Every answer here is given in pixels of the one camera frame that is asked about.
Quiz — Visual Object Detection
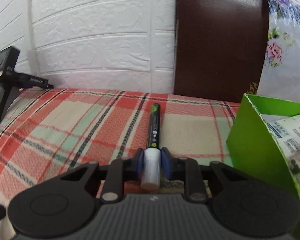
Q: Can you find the black handheld camera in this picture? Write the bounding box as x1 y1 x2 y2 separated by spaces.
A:
0 46 53 123

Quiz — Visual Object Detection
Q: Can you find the white cap black marker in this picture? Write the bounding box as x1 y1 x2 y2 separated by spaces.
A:
141 103 161 191

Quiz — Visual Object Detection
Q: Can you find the white product box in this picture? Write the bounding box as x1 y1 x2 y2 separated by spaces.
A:
262 114 300 157

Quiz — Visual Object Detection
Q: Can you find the floral plastic bag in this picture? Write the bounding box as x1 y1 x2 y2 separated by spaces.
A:
257 0 300 102

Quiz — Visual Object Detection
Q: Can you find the red plaid blanket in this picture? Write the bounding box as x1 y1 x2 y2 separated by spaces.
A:
0 88 239 206

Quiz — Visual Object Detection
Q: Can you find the dark brown headboard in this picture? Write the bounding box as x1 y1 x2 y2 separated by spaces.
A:
174 0 269 102

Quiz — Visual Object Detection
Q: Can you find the green cardboard box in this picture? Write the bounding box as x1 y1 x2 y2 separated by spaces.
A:
225 93 300 235

